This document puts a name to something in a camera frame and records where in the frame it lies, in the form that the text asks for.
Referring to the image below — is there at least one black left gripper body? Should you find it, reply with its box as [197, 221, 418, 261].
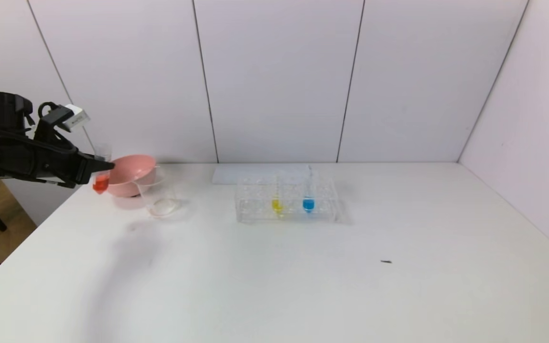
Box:
[33, 142, 95, 189]

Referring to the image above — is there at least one test tube with red pigment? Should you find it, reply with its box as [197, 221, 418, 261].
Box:
[92, 144, 112, 195]

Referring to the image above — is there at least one clear glass beaker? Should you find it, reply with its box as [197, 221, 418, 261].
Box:
[134, 167, 180, 219]

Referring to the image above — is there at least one test tube with yellow pigment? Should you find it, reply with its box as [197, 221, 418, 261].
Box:
[272, 171, 285, 216]

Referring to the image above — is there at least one test tube with blue pigment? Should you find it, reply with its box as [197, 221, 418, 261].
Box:
[303, 165, 315, 214]

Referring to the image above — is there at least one clear acrylic test tube rack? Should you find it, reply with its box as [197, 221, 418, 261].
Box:
[235, 174, 340, 224]

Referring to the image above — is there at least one pink plastic bowl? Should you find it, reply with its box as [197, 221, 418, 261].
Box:
[107, 154, 157, 198]

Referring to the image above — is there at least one white paper sheet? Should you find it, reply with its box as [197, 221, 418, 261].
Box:
[213, 165, 312, 185]

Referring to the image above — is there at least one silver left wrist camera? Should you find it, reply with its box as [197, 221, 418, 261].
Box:
[65, 104, 91, 132]

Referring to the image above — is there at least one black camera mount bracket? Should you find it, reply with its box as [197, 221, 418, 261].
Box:
[38, 102, 74, 143]

